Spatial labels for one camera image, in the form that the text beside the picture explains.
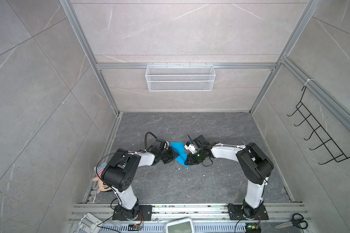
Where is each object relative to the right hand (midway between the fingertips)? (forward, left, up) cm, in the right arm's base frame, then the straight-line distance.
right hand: (186, 162), depth 91 cm
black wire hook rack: (+1, -62, +32) cm, 69 cm away
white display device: (-34, +3, +4) cm, 34 cm away
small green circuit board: (-35, -31, -1) cm, 47 cm away
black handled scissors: (-32, -55, -1) cm, 63 cm away
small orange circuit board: (-33, +27, 0) cm, 43 cm away
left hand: (+6, +4, +3) cm, 8 cm away
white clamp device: (-32, +49, +3) cm, 58 cm away
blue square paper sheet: (+10, +4, +1) cm, 11 cm away
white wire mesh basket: (+50, +2, +30) cm, 58 cm away
